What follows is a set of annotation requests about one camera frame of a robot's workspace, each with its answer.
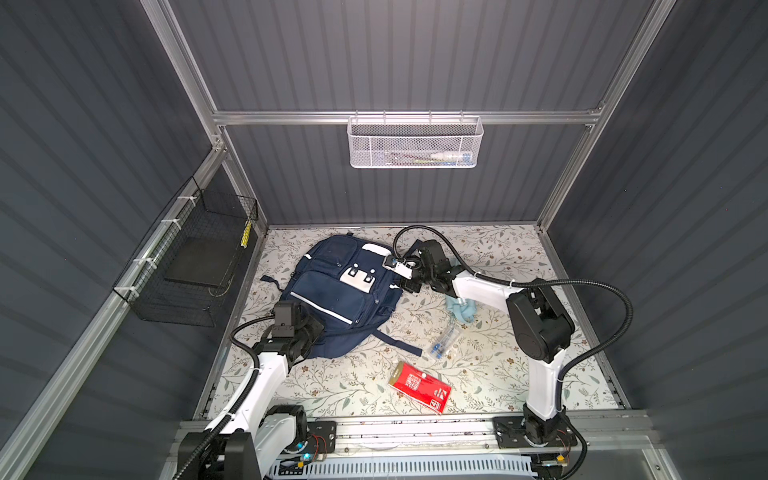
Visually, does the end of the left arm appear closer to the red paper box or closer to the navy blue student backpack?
the navy blue student backpack

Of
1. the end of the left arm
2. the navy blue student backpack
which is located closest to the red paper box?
the navy blue student backpack

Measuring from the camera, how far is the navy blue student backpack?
0.89m

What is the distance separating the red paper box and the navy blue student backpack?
0.20ft

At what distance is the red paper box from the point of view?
802mm

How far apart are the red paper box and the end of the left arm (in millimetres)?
261

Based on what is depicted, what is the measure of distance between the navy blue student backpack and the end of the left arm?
0.04 m

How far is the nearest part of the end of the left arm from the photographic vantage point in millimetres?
610
